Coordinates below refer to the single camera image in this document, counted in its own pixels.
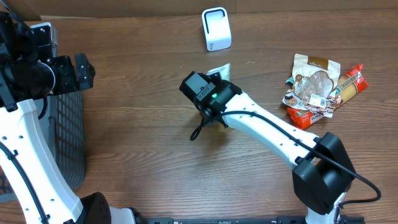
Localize beige nut snack pouch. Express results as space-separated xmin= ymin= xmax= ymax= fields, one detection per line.
xmin=282 ymin=54 xmax=341 ymax=111

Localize white tube with gold cap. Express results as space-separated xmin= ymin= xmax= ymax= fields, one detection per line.
xmin=205 ymin=63 xmax=233 ymax=133

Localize teal snack bar wrapper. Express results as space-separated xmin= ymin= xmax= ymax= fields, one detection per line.
xmin=286 ymin=77 xmax=294 ymax=85

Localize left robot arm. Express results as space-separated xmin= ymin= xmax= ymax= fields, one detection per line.
xmin=1 ymin=11 xmax=137 ymax=224

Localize cardboard panel backdrop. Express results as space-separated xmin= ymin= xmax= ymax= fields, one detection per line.
xmin=6 ymin=0 xmax=397 ymax=21

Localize grey plastic shopping basket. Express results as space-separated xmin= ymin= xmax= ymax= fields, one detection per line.
xmin=0 ymin=90 xmax=86 ymax=203

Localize white barcode scanner stand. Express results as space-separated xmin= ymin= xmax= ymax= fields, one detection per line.
xmin=201 ymin=7 xmax=232 ymax=52

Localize orange spaghetti pasta packet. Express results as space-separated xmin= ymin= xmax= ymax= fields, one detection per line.
xmin=287 ymin=64 xmax=368 ymax=129

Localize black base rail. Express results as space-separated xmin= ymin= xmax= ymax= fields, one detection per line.
xmin=136 ymin=214 xmax=366 ymax=224

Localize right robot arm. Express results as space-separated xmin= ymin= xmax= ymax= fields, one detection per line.
xmin=179 ymin=72 xmax=355 ymax=223

